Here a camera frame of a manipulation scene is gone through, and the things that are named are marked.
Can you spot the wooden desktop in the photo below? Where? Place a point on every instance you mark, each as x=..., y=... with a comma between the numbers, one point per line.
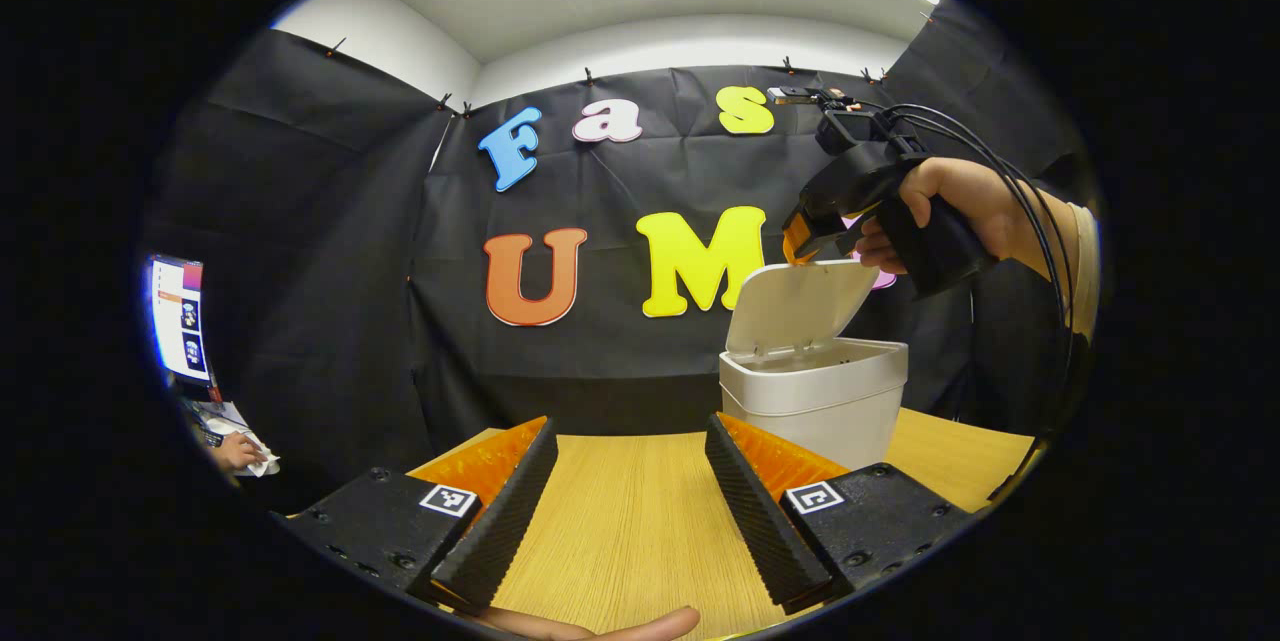
x=640, y=521

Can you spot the white desktop garbage bin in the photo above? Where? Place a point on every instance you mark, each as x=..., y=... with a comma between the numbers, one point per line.
x=810, y=391

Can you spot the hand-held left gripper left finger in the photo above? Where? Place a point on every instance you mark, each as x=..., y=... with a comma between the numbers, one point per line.
x=505, y=516

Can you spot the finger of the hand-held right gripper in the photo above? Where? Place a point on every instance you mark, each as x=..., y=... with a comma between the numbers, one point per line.
x=800, y=241

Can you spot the computer monitor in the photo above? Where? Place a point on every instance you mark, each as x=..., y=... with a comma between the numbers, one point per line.
x=182, y=319

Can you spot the black backdrop cloth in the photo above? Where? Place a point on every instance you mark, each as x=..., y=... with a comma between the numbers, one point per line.
x=330, y=201

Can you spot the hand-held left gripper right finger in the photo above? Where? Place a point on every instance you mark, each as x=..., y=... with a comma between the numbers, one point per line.
x=760, y=516

